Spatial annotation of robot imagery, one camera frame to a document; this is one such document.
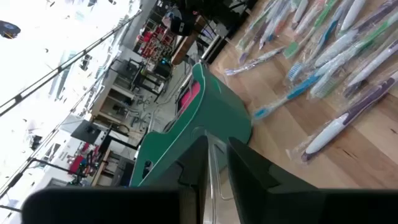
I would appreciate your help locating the blue toothbrush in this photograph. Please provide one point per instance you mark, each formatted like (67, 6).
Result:
(328, 32)
(300, 89)

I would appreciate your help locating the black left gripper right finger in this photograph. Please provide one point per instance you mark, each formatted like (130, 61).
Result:
(311, 208)

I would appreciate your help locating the green toothbrush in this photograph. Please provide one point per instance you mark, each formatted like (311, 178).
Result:
(374, 32)
(321, 15)

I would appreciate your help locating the red parts bin rack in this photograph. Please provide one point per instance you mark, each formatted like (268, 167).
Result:
(154, 43)

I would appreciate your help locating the black flat panel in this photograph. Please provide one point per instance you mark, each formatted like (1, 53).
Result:
(88, 132)

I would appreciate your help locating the green plastic bin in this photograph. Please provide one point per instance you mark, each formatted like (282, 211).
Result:
(214, 112)

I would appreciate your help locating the black overhead beam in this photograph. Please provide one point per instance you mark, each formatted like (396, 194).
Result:
(62, 67)

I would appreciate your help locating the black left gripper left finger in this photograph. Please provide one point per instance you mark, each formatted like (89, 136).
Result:
(124, 208)

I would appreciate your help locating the black metal desk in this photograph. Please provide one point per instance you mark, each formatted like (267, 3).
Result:
(136, 63)

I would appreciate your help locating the light wooden shelf unit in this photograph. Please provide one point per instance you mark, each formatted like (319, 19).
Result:
(109, 102)

